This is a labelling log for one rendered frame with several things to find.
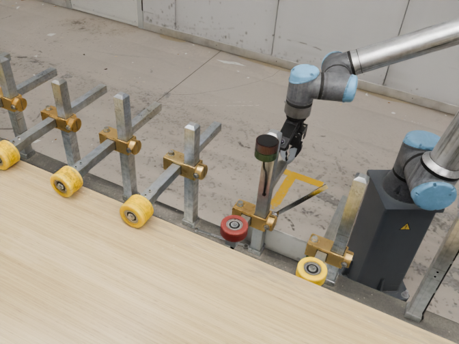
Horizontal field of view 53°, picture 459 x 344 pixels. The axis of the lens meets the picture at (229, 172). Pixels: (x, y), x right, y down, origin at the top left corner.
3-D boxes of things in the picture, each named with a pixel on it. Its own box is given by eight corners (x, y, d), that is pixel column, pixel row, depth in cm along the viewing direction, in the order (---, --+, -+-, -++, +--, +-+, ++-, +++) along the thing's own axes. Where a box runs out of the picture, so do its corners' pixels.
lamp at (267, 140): (254, 191, 135) (262, 131, 122) (271, 198, 134) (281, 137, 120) (246, 203, 131) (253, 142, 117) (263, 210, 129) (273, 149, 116)
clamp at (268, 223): (238, 209, 149) (239, 198, 146) (276, 224, 145) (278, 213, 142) (230, 220, 145) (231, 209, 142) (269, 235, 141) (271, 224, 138)
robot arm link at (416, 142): (425, 161, 197) (440, 127, 185) (436, 187, 183) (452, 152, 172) (390, 158, 197) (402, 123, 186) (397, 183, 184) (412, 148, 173)
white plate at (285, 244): (232, 233, 157) (234, 212, 151) (304, 262, 149) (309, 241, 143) (231, 234, 157) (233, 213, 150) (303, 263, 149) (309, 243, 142)
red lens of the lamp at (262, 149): (260, 138, 123) (261, 132, 122) (281, 145, 121) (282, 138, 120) (251, 149, 119) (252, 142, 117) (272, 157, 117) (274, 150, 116)
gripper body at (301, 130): (306, 138, 168) (311, 110, 160) (298, 150, 162) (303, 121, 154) (286, 132, 170) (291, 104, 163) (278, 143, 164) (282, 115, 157)
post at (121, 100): (130, 202, 172) (119, 89, 141) (138, 205, 171) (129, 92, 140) (125, 207, 169) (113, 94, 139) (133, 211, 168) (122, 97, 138)
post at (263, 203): (253, 245, 154) (270, 126, 124) (263, 248, 153) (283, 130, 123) (248, 252, 152) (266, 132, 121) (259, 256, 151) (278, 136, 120)
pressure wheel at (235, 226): (225, 236, 143) (228, 209, 136) (249, 246, 140) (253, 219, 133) (214, 253, 137) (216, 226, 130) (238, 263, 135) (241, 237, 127)
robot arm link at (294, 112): (307, 111, 150) (280, 103, 153) (304, 123, 154) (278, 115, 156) (315, 99, 157) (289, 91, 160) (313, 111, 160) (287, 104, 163)
